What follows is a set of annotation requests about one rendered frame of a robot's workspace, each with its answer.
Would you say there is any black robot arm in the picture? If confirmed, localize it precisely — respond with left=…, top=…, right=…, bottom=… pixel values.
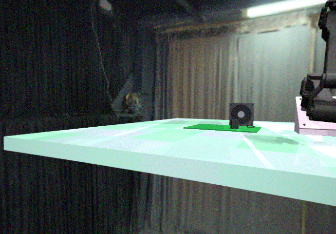
left=300, top=0, right=336, bottom=123

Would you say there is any black cooling fan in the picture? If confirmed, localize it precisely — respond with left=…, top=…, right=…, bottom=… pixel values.
left=229, top=103, right=254, bottom=126

